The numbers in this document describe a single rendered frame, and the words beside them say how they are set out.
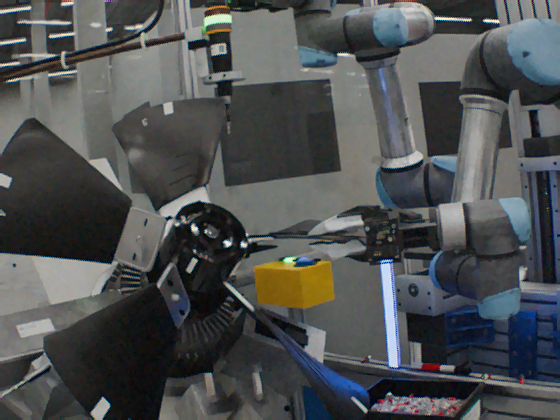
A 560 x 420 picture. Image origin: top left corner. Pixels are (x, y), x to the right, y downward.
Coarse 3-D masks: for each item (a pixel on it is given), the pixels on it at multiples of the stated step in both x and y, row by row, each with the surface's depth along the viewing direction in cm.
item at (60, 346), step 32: (96, 320) 85; (128, 320) 89; (160, 320) 96; (64, 352) 80; (96, 352) 83; (128, 352) 88; (160, 352) 95; (96, 384) 82; (128, 384) 86; (160, 384) 93
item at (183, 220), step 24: (192, 216) 105; (216, 216) 107; (168, 240) 103; (192, 240) 102; (216, 240) 104; (240, 240) 106; (216, 264) 100; (192, 288) 104; (216, 288) 106; (192, 312) 106
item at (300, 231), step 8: (304, 224) 133; (312, 224) 132; (280, 232) 126; (288, 232) 119; (296, 232) 118; (304, 232) 119; (336, 232) 122; (344, 232) 124; (352, 232) 126; (360, 232) 127; (344, 240) 117
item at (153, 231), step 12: (132, 216) 104; (144, 216) 105; (156, 216) 105; (132, 228) 105; (144, 228) 105; (156, 228) 106; (120, 240) 104; (132, 240) 105; (144, 240) 105; (156, 240) 106; (120, 252) 105; (132, 252) 105; (144, 252) 106; (156, 252) 106; (132, 264) 105; (144, 264) 106
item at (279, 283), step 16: (256, 272) 163; (272, 272) 159; (288, 272) 155; (304, 272) 153; (320, 272) 156; (256, 288) 164; (272, 288) 159; (288, 288) 155; (304, 288) 153; (320, 288) 156; (272, 304) 160; (288, 304) 156; (304, 304) 153
